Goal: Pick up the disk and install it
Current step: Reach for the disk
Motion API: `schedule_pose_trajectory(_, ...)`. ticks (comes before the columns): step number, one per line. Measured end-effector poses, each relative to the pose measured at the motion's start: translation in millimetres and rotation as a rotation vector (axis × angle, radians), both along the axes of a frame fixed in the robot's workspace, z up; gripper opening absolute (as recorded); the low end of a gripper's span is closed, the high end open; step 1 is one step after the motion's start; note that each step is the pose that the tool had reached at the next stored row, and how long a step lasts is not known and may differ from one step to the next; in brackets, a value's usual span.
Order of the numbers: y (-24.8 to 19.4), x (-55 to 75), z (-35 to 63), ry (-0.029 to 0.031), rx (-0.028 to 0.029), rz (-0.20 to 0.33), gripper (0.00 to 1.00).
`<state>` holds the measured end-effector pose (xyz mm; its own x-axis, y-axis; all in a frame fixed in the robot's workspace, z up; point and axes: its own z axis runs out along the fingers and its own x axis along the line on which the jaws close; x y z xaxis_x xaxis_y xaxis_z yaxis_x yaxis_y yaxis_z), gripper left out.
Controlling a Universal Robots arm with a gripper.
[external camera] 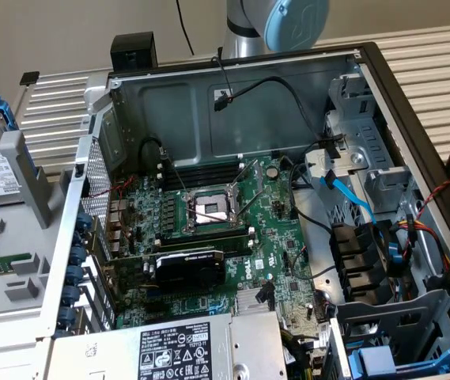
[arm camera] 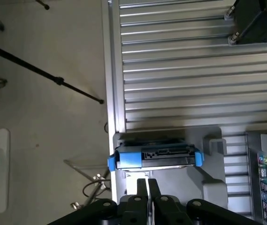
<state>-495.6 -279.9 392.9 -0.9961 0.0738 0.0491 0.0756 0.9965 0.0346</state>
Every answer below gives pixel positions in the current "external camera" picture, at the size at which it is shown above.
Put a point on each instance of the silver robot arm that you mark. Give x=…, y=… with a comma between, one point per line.
x=240, y=23

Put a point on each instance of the CPU socket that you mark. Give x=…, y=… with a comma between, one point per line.
x=209, y=210

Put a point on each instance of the metal socket cover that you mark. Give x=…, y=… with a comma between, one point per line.
x=254, y=174

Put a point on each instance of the round coin battery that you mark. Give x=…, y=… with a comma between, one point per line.
x=273, y=172

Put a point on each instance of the thin locking lever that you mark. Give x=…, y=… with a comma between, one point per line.
x=175, y=170

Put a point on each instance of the green motherboard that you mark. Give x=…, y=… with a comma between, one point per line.
x=264, y=237

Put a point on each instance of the black graphics card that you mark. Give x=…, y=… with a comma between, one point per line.
x=189, y=273

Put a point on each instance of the open PC case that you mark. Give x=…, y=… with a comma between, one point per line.
x=169, y=115

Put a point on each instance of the silver chipset heatsink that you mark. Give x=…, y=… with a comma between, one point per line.
x=246, y=301

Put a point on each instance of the black plastic shroud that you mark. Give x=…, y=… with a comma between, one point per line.
x=355, y=253

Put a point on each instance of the silver power supply unit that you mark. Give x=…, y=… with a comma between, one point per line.
x=177, y=348

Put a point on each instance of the grey parts rack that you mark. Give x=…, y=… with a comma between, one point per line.
x=19, y=245

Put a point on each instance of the black table end cap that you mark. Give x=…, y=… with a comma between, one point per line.
x=29, y=78

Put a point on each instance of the black box bracket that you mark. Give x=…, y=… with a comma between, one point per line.
x=133, y=47

